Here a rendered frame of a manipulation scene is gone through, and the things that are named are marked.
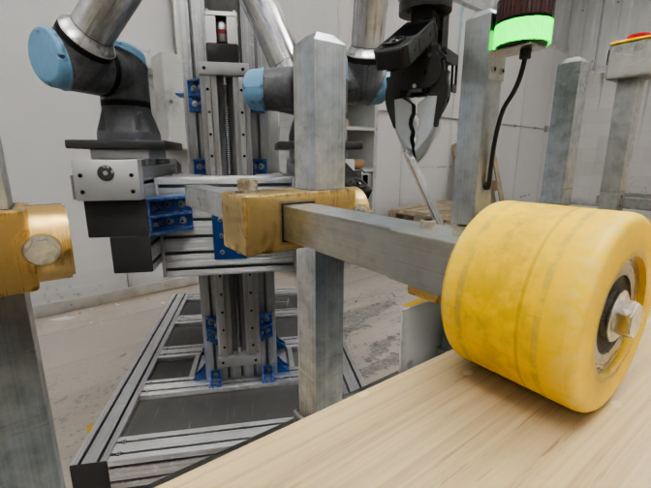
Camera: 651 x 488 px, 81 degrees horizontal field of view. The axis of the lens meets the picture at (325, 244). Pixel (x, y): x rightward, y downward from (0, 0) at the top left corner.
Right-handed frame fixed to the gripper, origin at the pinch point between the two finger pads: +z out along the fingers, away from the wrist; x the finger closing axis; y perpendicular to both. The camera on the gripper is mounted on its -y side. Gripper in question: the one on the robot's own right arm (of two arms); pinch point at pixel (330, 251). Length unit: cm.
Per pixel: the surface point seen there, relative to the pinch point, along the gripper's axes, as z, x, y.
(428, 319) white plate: 4.6, 0.6, -24.4
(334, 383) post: 5.4, 20.4, -28.2
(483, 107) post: -24.0, -2.2, -27.8
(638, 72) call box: -34, -51, -28
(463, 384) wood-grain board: -8, 28, -48
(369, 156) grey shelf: -14, -206, 216
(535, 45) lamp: -30.3, -3.4, -32.5
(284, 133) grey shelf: -32, -117, 220
